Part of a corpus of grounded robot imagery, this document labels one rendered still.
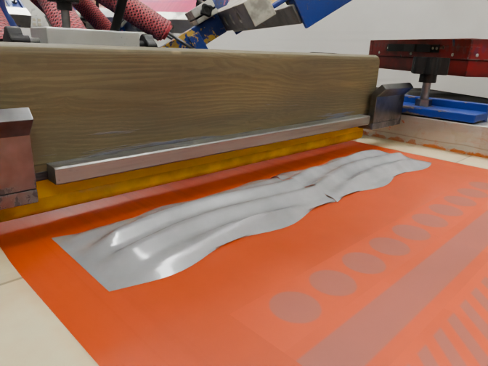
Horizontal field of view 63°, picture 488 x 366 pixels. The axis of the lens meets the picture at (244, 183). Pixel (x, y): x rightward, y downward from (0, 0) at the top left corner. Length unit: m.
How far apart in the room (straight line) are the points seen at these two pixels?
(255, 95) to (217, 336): 0.22
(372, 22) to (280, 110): 2.23
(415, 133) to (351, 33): 2.12
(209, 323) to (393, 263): 0.11
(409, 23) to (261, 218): 2.27
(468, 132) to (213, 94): 0.32
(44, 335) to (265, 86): 0.25
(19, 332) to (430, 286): 0.18
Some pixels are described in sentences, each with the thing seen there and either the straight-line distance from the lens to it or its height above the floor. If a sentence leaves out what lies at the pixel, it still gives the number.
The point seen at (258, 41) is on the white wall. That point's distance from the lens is 3.12.
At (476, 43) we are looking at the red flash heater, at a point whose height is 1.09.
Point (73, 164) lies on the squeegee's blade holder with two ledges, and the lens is 0.25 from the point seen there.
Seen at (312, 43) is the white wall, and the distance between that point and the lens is 2.80.
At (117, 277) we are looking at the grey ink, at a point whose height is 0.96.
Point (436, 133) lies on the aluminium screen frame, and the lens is 0.54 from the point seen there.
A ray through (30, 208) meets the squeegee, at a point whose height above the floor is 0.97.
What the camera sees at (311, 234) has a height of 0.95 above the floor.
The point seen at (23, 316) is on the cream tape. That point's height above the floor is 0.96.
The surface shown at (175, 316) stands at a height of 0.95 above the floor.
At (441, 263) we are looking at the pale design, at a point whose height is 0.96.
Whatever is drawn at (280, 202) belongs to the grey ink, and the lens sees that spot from 0.28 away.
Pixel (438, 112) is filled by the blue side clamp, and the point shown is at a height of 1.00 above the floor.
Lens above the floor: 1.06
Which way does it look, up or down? 19 degrees down
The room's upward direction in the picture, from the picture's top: 2 degrees clockwise
